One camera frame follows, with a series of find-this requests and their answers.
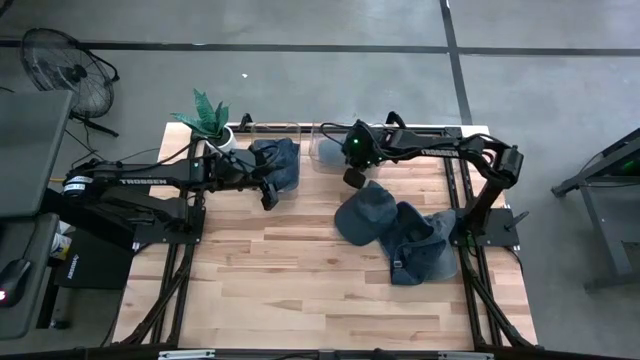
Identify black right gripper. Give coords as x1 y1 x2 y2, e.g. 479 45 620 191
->
341 118 387 190

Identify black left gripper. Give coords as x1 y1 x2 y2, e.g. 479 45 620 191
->
215 148 280 211

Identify clear plastic bin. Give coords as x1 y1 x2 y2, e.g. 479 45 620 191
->
308 122 389 175
249 122 303 194

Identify white plant pot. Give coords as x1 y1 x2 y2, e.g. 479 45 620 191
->
205 124 239 154

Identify green snake plant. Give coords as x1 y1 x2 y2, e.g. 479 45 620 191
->
170 88 231 140

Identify black Trossen box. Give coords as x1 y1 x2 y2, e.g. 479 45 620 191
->
53 227 135 291

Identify black floor fan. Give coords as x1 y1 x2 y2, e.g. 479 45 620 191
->
20 27 121 139

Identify gray desk top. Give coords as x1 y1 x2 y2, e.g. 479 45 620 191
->
0 89 74 219
0 212 60 341

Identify black computer mouse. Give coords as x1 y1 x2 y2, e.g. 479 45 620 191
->
0 258 32 307

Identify black metal table frame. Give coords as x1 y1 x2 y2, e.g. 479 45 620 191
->
112 123 540 351

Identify silver metal bracket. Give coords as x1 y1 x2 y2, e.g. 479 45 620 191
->
438 351 494 360
158 349 216 359

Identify gray frame workstation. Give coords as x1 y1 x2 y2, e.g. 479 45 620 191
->
551 127 640 292

